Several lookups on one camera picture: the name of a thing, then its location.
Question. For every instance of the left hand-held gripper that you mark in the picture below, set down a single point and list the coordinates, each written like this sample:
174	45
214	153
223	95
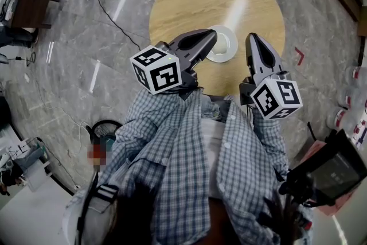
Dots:
160	74

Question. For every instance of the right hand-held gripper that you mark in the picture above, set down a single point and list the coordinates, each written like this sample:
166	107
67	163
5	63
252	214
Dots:
278	99

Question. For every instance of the white round plate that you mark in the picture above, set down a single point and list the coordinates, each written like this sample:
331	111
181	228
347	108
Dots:
232	46

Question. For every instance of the person's left forearm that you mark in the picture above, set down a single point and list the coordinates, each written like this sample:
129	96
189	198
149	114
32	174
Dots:
143	114

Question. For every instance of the person's right forearm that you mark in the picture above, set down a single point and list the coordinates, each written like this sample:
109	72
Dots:
269	137

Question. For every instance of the red floor tape corner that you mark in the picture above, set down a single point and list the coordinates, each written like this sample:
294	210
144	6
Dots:
301	56

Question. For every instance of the person's blue jeans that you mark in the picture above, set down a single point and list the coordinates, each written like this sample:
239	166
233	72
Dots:
212	112

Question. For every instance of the group of red-label water bottles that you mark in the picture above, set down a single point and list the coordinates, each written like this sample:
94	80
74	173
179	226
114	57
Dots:
341	117

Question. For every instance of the black floor fan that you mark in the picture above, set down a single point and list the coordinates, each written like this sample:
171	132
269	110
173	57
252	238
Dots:
101	122

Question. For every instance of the person's torso in plaid shirt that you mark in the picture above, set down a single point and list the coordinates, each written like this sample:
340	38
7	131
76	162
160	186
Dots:
186	169

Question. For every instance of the black screen device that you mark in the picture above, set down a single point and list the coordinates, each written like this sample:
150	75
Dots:
329	175

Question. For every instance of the red floor appliance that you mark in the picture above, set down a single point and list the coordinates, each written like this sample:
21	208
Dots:
96	153

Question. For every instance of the dark wooden side table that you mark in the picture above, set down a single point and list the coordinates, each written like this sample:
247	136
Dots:
31	10

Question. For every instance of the white bin with plastic bag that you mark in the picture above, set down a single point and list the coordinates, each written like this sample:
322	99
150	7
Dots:
37	172

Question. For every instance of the curved white counter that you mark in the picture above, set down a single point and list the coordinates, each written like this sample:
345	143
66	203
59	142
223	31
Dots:
34	215

